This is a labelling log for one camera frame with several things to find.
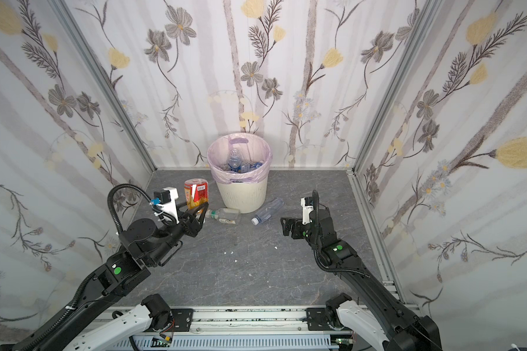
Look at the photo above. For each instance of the white slotted cable duct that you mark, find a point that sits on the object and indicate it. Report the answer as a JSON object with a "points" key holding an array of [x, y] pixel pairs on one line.
{"points": [[240, 342]]}

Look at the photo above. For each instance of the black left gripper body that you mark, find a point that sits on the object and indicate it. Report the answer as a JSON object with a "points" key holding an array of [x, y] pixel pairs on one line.
{"points": [[186, 221]]}

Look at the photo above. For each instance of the clear bluish bottle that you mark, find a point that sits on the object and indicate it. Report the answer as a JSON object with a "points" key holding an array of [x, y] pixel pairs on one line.
{"points": [[267, 211]]}

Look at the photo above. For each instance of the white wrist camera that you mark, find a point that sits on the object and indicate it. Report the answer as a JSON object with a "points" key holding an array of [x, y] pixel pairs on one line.
{"points": [[307, 208], [164, 204]]}

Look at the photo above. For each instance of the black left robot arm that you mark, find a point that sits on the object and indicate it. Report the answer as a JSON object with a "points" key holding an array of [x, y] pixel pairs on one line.
{"points": [[144, 245]]}

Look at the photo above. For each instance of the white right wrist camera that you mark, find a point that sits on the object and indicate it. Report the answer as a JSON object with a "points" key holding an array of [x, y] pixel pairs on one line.
{"points": [[307, 208]]}

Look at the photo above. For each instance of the clear bottle green neck band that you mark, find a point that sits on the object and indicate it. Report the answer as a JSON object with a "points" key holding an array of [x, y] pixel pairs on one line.
{"points": [[225, 215]]}

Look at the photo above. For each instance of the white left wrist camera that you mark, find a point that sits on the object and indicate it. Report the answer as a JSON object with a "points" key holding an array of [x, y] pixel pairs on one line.
{"points": [[164, 204]]}

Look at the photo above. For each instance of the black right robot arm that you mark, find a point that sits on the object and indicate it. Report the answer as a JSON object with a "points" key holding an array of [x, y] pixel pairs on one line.
{"points": [[387, 324]]}

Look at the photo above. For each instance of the cream ribbed waste bin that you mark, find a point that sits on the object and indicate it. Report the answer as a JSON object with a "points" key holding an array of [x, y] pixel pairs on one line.
{"points": [[246, 197]]}

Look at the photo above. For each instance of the yellow red tea bottle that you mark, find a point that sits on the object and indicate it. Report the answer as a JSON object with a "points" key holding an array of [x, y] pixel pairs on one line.
{"points": [[196, 192]]}

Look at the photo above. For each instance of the pink plastic bin liner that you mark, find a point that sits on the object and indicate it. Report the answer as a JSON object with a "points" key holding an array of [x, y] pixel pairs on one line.
{"points": [[252, 148]]}

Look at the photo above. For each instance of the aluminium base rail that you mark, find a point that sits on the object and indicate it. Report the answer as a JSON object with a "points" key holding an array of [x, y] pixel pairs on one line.
{"points": [[116, 329]]}

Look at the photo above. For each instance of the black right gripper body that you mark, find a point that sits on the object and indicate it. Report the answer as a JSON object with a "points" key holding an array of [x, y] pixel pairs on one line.
{"points": [[302, 226]]}

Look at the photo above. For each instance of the clear bottle dark blue label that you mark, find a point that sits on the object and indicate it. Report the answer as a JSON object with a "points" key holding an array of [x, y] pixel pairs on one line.
{"points": [[235, 160]]}

